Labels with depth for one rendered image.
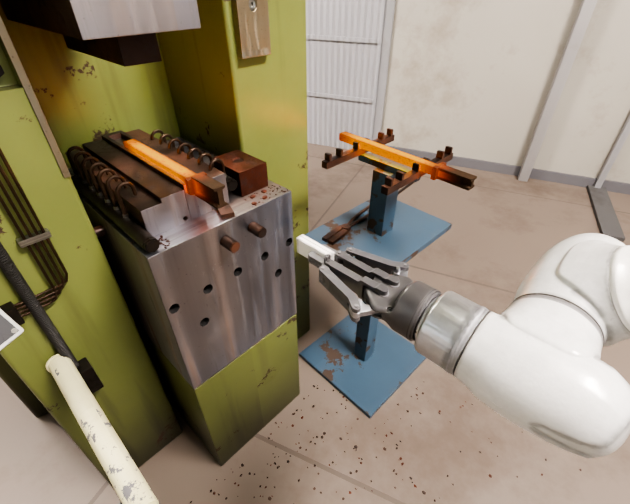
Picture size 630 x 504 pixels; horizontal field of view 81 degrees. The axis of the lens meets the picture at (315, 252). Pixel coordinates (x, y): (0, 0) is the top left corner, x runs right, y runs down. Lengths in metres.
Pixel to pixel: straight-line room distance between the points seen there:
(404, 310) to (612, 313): 0.22
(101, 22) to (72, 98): 0.52
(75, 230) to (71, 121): 0.39
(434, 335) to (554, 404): 0.13
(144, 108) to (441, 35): 2.48
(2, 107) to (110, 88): 0.45
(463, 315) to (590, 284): 0.14
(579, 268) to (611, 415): 0.16
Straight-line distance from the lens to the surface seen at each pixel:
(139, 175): 0.92
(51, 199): 0.89
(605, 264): 0.52
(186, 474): 1.51
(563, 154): 3.50
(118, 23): 0.72
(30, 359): 1.07
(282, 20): 1.09
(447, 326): 0.45
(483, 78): 3.32
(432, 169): 1.01
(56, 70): 1.20
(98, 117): 1.24
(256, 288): 1.00
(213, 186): 0.75
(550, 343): 0.45
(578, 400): 0.44
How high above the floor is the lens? 1.35
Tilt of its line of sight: 38 degrees down
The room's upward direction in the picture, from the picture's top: straight up
